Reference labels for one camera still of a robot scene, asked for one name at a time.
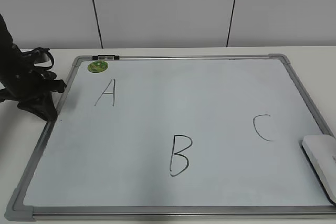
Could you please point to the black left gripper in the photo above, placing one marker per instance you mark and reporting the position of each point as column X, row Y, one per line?
column 25, row 76

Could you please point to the white board eraser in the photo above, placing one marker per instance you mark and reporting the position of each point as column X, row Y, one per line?
column 320, row 150

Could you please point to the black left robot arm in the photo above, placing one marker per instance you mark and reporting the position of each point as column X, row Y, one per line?
column 5, row 40

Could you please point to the round green magnet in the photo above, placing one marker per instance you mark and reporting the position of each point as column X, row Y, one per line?
column 98, row 66

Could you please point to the black board hanger clip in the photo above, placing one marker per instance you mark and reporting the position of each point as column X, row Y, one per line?
column 106, row 57

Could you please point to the white board with grey frame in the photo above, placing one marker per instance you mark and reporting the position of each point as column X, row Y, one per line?
column 176, row 137

